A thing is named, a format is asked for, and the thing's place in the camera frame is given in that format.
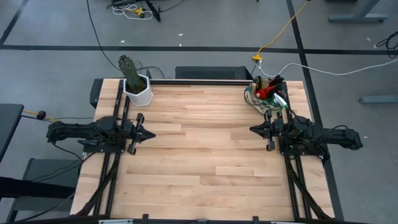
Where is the yellow extension cable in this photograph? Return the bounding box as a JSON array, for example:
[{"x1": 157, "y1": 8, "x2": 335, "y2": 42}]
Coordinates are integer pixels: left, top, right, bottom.
[{"x1": 252, "y1": 0, "x2": 309, "y2": 62}]

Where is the yellow cord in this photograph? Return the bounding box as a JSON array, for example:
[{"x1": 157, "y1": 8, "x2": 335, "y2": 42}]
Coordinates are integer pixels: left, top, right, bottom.
[{"x1": 22, "y1": 109, "x2": 60, "y2": 123}]

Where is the black ventilated computer case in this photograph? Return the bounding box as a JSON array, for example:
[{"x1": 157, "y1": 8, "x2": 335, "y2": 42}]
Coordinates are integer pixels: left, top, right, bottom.
[{"x1": 175, "y1": 65, "x2": 253, "y2": 81}]

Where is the black tripod leg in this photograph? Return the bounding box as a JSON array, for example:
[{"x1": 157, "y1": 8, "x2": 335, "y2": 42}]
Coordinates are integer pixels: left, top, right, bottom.
[{"x1": 144, "y1": 0, "x2": 162, "y2": 22}]

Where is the beige green gardening bag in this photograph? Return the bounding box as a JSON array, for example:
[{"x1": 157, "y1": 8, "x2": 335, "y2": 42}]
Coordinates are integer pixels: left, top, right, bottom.
[{"x1": 244, "y1": 75, "x2": 289, "y2": 116}]

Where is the black side table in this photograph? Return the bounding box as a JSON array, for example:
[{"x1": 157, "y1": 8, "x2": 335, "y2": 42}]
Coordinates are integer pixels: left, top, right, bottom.
[{"x1": 0, "y1": 103, "x2": 25, "y2": 162}]

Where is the white yellow cable bundle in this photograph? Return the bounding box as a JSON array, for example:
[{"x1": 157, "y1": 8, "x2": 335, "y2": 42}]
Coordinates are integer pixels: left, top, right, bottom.
[{"x1": 111, "y1": 2, "x2": 155, "y2": 21}]

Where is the white floor cable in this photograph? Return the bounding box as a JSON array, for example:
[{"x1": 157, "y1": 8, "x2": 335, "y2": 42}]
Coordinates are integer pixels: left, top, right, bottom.
[{"x1": 257, "y1": 58, "x2": 398, "y2": 78}]

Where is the black floor cable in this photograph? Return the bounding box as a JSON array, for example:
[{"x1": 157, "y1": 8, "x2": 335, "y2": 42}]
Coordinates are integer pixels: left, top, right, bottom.
[{"x1": 86, "y1": 0, "x2": 122, "y2": 72}]

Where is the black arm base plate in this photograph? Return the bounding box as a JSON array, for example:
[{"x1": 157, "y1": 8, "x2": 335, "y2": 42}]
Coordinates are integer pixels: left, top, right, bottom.
[
  {"x1": 82, "y1": 129, "x2": 128, "y2": 154},
  {"x1": 277, "y1": 129, "x2": 328, "y2": 156}
]

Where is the black cable loop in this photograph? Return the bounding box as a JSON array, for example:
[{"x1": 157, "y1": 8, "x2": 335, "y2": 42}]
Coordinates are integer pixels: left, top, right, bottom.
[{"x1": 138, "y1": 65, "x2": 166, "y2": 79}]

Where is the black low bench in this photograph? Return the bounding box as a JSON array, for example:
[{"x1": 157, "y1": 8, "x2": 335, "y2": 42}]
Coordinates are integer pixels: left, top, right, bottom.
[{"x1": 0, "y1": 157, "x2": 85, "y2": 223}]

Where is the green plastic spray bottle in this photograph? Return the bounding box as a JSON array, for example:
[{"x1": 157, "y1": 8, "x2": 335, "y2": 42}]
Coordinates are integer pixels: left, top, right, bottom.
[{"x1": 272, "y1": 92, "x2": 290, "y2": 110}]

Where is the red black gardening glove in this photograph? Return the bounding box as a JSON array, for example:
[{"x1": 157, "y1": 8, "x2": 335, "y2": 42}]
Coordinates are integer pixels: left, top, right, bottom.
[{"x1": 254, "y1": 74, "x2": 286, "y2": 101}]

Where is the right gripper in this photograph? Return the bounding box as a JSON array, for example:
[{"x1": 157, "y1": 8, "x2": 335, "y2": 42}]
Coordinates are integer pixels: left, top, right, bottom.
[{"x1": 249, "y1": 109, "x2": 285, "y2": 152}]

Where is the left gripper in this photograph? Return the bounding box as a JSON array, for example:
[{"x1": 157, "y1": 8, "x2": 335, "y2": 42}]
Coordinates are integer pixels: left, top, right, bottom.
[{"x1": 121, "y1": 112, "x2": 156, "y2": 156}]

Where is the grey desk foot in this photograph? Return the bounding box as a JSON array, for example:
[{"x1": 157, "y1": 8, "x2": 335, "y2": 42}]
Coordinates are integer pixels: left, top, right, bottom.
[
  {"x1": 328, "y1": 0, "x2": 389, "y2": 24},
  {"x1": 359, "y1": 95, "x2": 398, "y2": 105}
]

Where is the black cable coil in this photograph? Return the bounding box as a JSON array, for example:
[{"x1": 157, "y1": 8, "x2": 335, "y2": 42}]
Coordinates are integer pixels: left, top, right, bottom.
[{"x1": 374, "y1": 30, "x2": 398, "y2": 59}]

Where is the white plant pot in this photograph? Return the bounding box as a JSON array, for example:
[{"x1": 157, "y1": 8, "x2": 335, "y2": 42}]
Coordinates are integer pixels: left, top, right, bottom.
[{"x1": 123, "y1": 73, "x2": 154, "y2": 108}]

